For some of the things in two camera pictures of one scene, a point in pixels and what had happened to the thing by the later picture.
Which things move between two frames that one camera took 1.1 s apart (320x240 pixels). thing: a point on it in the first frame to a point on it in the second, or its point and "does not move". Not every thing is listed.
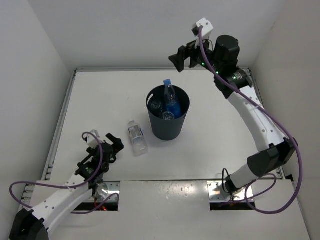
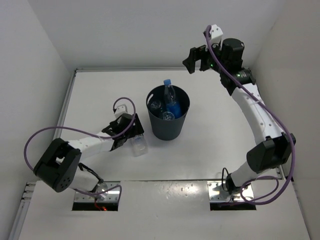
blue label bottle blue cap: [172, 104] does not move
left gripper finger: [117, 142] to [137, 128]
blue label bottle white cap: [157, 105] does not move
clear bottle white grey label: [140, 146] does not move
